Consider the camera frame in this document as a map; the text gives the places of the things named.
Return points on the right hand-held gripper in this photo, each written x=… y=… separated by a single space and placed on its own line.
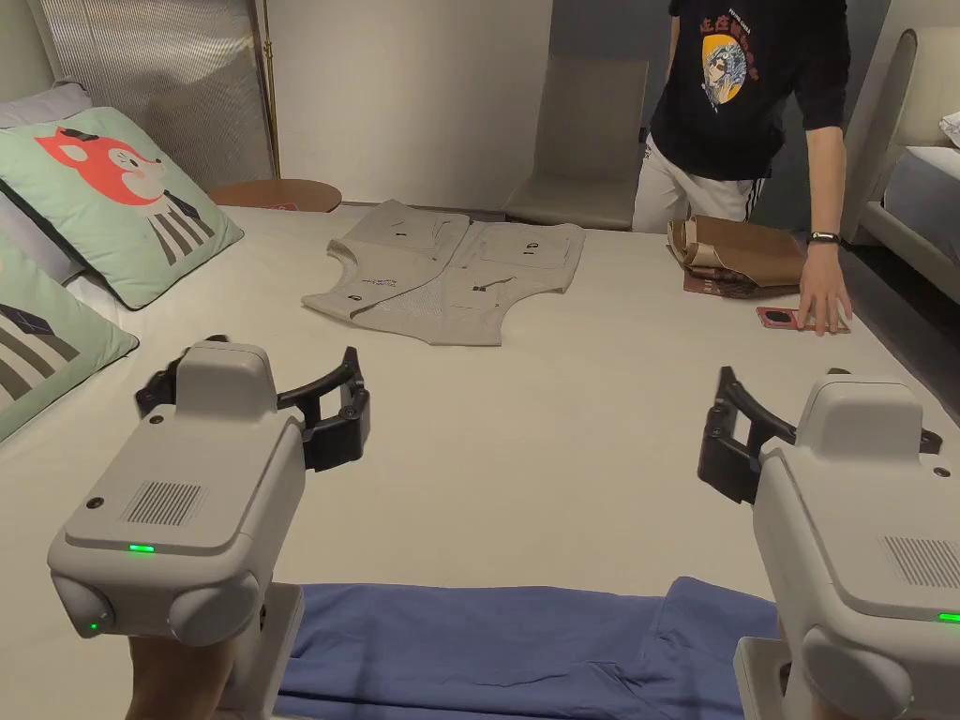
x=855 y=510

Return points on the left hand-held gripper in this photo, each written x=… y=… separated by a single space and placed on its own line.
x=187 y=487

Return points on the person's right hand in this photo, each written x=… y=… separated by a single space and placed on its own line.
x=793 y=686

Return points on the person's left hand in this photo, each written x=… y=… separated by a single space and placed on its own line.
x=176 y=682

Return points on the phone with pink case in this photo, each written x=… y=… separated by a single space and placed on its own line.
x=780 y=319

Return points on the stack of brown folded cloths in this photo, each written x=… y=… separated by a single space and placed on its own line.
x=750 y=251

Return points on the green cushion with fox print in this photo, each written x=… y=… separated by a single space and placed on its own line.
x=112 y=202
x=45 y=352

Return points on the beige vest with pockets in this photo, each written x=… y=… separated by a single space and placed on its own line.
x=450 y=277

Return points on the beige bed with grey sheet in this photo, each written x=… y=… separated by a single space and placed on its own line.
x=911 y=187

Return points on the blue shirt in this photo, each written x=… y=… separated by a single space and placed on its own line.
x=465 y=652

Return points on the grey pillow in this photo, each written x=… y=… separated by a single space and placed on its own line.
x=37 y=101

